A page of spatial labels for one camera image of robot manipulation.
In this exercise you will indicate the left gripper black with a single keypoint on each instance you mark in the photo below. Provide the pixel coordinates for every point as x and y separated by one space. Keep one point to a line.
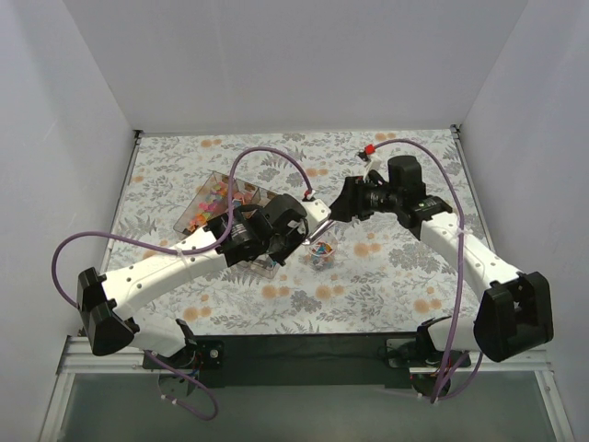
285 242

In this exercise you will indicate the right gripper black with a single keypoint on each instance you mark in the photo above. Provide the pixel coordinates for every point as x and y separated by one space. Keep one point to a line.
357 198

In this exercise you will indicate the clear glass jar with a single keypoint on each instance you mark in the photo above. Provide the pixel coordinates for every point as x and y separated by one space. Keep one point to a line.
320 255

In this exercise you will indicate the clear compartment candy box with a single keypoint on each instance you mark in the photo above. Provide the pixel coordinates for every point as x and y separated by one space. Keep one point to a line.
210 201

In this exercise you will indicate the metal candy scoop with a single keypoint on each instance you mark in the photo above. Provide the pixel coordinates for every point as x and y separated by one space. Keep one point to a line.
316 235

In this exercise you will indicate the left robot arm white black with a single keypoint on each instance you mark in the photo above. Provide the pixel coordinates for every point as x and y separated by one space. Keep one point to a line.
108 303

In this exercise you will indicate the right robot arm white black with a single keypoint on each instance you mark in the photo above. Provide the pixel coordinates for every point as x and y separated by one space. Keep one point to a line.
514 307

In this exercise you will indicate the floral table mat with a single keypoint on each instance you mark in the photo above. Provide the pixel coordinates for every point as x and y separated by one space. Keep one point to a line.
381 279

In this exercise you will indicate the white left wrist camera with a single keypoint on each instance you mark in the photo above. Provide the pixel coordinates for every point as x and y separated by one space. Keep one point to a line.
316 213

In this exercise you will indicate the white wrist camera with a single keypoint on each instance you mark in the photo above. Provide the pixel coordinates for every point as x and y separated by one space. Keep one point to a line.
372 161
316 213

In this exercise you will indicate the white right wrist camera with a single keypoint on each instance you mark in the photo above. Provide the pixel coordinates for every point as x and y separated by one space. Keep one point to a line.
372 161

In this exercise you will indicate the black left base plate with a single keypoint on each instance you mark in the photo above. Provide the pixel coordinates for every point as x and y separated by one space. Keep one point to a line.
194 359

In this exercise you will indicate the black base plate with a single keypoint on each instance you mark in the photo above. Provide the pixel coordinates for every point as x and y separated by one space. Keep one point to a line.
194 359
412 353

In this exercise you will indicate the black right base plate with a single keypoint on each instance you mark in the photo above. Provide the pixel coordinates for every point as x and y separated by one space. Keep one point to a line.
412 353

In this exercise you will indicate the aluminium frame rail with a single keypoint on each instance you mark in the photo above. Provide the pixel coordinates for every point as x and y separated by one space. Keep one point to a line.
300 388

